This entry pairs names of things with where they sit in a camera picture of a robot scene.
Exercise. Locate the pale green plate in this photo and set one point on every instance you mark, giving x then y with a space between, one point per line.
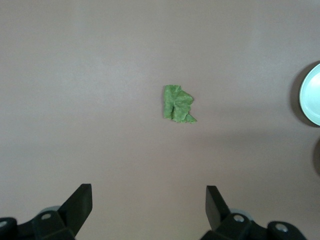
312 100

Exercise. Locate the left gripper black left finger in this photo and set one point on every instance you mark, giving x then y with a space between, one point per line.
75 210

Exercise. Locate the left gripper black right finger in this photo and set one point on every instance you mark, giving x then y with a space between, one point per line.
220 212

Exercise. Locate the green lettuce leaf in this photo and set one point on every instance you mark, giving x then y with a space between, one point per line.
177 105

